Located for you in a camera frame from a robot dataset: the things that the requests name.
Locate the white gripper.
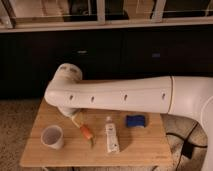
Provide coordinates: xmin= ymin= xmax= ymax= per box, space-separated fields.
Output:
xmin=58 ymin=107 xmax=83 ymax=128

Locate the white ceramic cup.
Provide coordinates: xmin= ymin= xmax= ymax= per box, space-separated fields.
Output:
xmin=41 ymin=125 xmax=64 ymax=150

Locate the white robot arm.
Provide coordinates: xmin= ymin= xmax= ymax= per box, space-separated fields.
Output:
xmin=44 ymin=63 xmax=213 ymax=171

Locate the orange toy carrot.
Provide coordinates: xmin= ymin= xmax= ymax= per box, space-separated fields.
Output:
xmin=80 ymin=125 xmax=94 ymax=147

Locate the wooden table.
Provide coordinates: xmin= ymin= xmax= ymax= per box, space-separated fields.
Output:
xmin=20 ymin=99 xmax=171 ymax=167

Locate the white tube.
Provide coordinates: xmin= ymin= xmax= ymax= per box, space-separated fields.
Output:
xmin=105 ymin=116 xmax=120 ymax=153

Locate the blue sponge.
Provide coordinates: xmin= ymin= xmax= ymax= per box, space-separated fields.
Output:
xmin=126 ymin=115 xmax=145 ymax=127

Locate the dark cabinet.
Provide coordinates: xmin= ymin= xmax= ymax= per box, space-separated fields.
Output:
xmin=0 ymin=26 xmax=213 ymax=99

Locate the black cable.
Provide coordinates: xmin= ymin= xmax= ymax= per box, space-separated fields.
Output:
xmin=165 ymin=122 xmax=209 ymax=171

